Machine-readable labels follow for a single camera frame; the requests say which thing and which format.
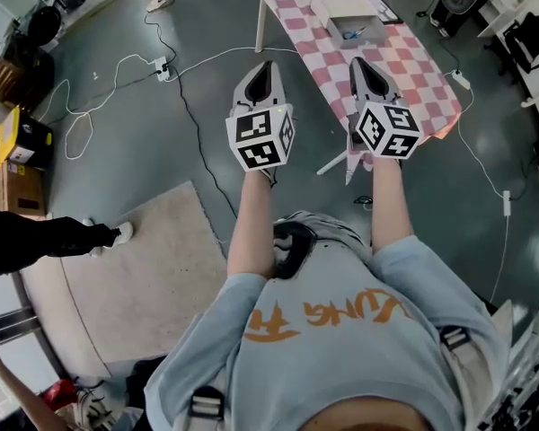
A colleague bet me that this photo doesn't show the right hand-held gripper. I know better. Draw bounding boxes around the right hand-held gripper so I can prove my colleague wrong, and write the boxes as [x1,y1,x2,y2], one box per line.
[347,56,424,166]

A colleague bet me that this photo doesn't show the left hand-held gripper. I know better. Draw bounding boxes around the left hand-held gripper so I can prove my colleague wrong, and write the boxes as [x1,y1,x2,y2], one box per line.
[225,59,296,188]

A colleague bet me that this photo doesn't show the white cardboard box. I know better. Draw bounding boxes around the white cardboard box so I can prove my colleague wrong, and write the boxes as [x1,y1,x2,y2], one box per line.
[311,0,388,51]

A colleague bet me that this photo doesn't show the person's left forearm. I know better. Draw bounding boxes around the person's left forearm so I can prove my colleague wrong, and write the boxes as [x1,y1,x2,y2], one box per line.
[225,166,280,281]

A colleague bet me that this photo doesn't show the person's right forearm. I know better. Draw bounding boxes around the person's right forearm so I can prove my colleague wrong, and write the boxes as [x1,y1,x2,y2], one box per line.
[369,154,417,256]

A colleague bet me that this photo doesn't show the yellow and black box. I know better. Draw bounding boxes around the yellow and black box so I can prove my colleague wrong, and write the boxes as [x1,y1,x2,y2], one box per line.
[0,104,56,170]

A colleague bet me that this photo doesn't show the brown cardboard box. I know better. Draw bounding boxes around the brown cardboard box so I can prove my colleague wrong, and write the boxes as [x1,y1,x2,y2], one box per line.
[0,144,49,218]

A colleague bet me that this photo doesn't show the pink checkered tablecloth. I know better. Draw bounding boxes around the pink checkered tablecloth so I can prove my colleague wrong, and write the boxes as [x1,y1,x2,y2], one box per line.
[240,0,464,186]

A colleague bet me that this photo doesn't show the white table leg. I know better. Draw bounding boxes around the white table leg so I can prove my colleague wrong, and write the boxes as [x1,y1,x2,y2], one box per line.
[315,144,350,177]
[254,0,270,54]

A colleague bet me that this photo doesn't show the black framed white board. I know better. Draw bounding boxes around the black framed white board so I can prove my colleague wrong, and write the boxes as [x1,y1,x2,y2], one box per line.
[367,0,404,27]

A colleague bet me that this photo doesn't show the person's grey trousers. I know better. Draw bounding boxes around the person's grey trousers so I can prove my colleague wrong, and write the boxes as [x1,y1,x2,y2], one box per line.
[273,210,372,267]

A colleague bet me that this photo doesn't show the black office chair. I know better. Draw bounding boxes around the black office chair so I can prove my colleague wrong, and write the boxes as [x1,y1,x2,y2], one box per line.
[502,11,539,76]
[25,4,65,48]

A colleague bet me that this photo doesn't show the black and white shoe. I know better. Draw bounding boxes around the black and white shoe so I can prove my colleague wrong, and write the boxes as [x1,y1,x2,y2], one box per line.
[272,221,319,281]

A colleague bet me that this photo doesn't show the beige rug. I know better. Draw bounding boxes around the beige rug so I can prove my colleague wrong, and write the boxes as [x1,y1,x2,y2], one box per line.
[19,180,229,379]

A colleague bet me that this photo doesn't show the person's light blue shirt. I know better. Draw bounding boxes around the person's light blue shirt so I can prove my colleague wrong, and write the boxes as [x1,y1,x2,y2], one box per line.
[143,234,514,431]

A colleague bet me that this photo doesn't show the white metal rack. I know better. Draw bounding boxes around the white metal rack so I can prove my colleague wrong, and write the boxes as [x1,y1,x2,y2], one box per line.
[474,302,539,431]

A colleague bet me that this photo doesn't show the white sneaker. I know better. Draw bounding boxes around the white sneaker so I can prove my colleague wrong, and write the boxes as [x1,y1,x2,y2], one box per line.
[70,387,120,431]

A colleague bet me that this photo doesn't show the red object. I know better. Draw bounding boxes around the red object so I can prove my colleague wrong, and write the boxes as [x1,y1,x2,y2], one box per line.
[41,377,78,412]

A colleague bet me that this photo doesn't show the black power cable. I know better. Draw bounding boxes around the black power cable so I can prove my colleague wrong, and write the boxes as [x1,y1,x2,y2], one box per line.
[142,10,240,220]

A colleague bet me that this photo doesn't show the white power cable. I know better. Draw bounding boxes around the white power cable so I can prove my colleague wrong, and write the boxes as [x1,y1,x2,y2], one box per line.
[38,46,300,161]
[443,70,511,303]

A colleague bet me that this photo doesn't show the grey shoulder strap with buckle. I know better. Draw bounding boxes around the grey shoulder strap with buckle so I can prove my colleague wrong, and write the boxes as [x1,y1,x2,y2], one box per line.
[438,324,475,376]
[186,384,226,431]

